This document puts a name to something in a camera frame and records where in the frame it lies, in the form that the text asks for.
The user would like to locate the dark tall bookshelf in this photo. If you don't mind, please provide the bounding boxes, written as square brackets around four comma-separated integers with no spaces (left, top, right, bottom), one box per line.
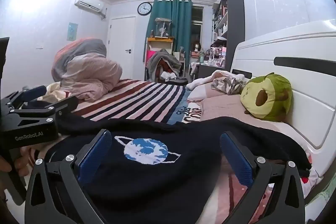
[211,0,245,73]

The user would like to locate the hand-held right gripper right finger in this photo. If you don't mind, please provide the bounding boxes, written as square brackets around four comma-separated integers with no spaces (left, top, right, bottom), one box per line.
[219,132,306,224]

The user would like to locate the grey crumpled cloth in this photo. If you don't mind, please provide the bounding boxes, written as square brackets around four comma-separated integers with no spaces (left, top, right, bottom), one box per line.
[211,76,249,95]

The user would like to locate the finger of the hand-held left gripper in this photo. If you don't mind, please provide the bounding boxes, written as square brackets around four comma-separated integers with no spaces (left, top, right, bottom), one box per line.
[7,95,79,132]
[0,85,47,109]

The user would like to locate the pile of clothes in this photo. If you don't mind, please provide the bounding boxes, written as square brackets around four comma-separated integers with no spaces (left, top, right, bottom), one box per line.
[147,49,188,84]

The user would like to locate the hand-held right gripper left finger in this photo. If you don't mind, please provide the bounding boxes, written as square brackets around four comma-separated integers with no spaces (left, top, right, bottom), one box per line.
[25,130,113,224]

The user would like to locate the white chair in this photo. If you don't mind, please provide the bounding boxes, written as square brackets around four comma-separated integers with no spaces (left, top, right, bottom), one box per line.
[173,51,194,78]

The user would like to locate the navy planet print sweater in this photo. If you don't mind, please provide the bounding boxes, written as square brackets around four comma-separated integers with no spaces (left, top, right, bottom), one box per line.
[45,114,313,224]

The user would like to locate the blue wall poster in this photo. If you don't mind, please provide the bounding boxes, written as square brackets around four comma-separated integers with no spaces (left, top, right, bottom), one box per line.
[67,22,79,41]

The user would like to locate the person's left hand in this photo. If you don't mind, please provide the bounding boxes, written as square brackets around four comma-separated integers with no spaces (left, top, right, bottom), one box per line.
[0,147,40,178]

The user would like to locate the white bed headboard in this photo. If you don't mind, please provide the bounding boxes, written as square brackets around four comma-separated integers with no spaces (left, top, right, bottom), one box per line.
[231,21,336,178]

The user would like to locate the pink grey rolled duvet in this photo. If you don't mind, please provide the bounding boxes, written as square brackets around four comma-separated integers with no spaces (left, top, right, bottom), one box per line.
[51,38,123,103]

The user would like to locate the teal curtain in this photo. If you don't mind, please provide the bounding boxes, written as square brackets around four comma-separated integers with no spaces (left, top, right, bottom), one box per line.
[143,0,194,62]

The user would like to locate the white red dotted cloth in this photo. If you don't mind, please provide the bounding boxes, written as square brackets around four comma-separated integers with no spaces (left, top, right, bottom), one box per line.
[301,151,324,186]

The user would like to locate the white fluffy cloth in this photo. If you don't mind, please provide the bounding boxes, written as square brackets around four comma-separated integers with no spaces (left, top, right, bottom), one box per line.
[186,70,237,90]

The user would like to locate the green avocado plush toy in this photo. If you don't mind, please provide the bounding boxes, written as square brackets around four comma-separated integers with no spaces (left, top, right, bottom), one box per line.
[240,72,293,122]

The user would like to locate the yellow shelf unit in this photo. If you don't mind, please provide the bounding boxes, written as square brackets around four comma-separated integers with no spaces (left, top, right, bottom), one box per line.
[144,37,175,81]

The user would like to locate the white door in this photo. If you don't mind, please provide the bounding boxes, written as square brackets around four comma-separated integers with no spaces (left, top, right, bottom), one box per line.
[108,17,136,81]

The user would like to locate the glass display case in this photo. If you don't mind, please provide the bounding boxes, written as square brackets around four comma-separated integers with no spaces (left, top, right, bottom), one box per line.
[154,18,173,38]

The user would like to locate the striped blanket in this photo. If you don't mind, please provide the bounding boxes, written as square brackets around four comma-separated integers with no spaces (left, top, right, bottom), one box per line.
[71,79,203,125]

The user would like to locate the cream patterned cloth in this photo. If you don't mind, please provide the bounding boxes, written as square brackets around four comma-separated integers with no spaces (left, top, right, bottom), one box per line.
[38,82,72,103]

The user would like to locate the pink quilted pillow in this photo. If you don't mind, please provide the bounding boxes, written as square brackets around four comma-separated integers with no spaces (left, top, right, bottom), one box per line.
[188,82,266,123]

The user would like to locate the dark cluttered desk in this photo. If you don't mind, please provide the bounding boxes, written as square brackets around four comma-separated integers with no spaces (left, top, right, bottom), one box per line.
[197,61,232,81]

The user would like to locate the round wall clock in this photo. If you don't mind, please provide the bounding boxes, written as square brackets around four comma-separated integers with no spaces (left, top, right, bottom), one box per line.
[137,2,153,15]

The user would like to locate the white air conditioner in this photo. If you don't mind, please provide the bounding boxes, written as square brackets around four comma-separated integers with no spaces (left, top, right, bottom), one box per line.
[75,0,108,18]

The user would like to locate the window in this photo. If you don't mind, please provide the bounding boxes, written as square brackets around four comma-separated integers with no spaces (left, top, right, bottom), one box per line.
[192,5,204,42]

